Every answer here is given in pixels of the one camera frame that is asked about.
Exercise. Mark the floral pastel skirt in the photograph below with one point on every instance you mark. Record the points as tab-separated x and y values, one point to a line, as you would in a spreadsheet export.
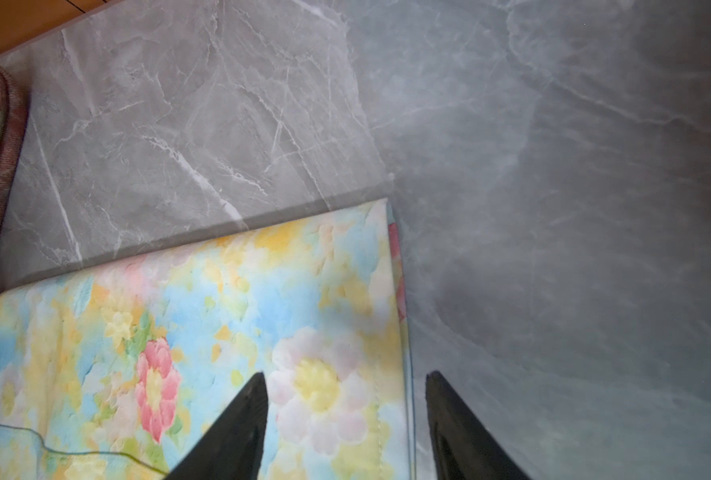
118	371

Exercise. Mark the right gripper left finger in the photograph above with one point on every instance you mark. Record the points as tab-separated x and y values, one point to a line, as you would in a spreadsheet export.
233	446

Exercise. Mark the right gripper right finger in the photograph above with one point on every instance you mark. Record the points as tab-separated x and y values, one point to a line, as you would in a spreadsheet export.
462	447

